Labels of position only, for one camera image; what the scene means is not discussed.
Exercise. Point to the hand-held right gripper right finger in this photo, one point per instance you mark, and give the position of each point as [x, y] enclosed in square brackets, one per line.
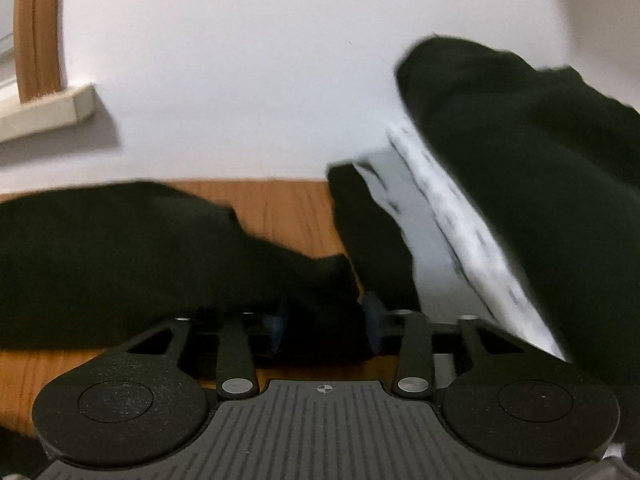
[372, 325]

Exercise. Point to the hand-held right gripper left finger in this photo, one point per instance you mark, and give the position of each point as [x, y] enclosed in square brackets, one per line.
[279, 330]

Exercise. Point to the black t-shirt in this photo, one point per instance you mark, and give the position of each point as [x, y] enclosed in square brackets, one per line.
[125, 260]

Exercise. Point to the black fleece garment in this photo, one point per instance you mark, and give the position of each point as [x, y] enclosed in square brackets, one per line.
[550, 185]

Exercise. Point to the black folded garment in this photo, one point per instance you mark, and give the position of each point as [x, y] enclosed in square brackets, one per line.
[370, 240]

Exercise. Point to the grey garment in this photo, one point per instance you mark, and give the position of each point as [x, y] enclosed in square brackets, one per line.
[430, 240]

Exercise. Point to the white patterned garment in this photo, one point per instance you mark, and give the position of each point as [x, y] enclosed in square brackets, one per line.
[470, 240]

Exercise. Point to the beige window sill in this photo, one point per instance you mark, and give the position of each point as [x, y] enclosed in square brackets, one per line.
[50, 110]

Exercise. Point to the grey window blind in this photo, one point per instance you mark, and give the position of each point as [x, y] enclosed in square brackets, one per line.
[6, 35]

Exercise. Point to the wooden window frame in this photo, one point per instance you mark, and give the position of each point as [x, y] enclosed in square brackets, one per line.
[40, 35]

